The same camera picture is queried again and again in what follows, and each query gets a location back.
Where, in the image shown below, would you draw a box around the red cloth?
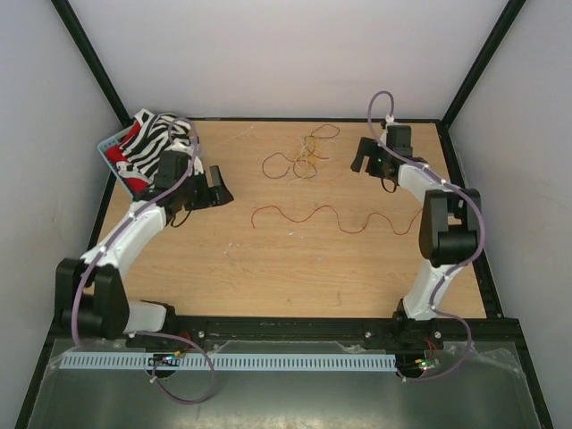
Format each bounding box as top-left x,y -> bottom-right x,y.
104,122 -> 149,196

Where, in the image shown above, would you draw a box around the light blue slotted cable duct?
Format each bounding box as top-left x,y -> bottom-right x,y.
59,352 -> 396,373

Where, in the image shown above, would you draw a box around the coloured wire bundle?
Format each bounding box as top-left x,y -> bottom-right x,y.
261,123 -> 341,189

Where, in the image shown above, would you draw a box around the blue plastic basket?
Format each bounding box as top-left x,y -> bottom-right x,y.
97,129 -> 151,197

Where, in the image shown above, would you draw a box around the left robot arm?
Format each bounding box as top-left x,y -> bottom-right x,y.
55,151 -> 233,347

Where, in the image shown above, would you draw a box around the green circuit board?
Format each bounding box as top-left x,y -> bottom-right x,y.
147,353 -> 185,367
415,357 -> 440,372

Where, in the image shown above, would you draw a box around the right green circuit board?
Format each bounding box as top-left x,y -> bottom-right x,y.
415,357 -> 440,372

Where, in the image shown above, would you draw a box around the left green circuit board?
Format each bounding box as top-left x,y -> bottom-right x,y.
147,353 -> 185,367

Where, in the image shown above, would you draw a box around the zebra striped cloth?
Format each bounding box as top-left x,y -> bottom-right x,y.
123,109 -> 198,182

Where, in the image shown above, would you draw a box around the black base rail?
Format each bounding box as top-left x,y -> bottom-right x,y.
124,317 -> 445,350

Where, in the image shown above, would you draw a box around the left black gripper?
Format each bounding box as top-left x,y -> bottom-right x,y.
179,165 -> 232,210

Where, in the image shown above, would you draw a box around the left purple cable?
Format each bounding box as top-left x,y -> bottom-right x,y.
71,116 -> 216,405

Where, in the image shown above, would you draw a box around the red wire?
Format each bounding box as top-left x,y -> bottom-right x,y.
250,204 -> 425,236

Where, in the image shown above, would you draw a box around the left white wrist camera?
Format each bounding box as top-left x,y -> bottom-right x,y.
171,137 -> 200,157

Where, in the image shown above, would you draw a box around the black aluminium frame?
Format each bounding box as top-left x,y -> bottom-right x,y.
8,0 -> 555,429

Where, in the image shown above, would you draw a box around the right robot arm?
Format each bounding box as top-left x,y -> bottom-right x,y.
350,122 -> 484,348

